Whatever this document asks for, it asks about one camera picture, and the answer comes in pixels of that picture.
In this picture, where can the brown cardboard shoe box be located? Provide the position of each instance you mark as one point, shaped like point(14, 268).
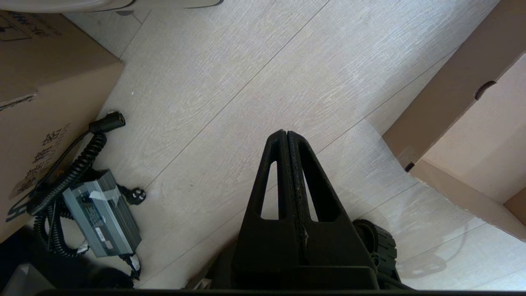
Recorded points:
point(464, 123)

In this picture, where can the grey battery charger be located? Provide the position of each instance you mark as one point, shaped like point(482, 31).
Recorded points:
point(102, 218)

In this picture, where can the brown plastic trash bin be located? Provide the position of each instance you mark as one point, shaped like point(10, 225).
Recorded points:
point(61, 5)

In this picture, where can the black ribbed wheel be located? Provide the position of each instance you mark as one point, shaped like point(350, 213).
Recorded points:
point(382, 246)

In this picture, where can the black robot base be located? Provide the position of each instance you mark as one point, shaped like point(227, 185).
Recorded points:
point(16, 255)

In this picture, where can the printed cardboard carton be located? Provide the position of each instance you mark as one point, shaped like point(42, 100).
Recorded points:
point(41, 82)

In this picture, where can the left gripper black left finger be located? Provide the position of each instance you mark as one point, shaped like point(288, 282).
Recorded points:
point(263, 246)

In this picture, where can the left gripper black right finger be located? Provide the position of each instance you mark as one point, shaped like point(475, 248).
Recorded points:
point(337, 246)

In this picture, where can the black power plug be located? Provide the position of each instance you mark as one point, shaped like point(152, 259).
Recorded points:
point(135, 196)

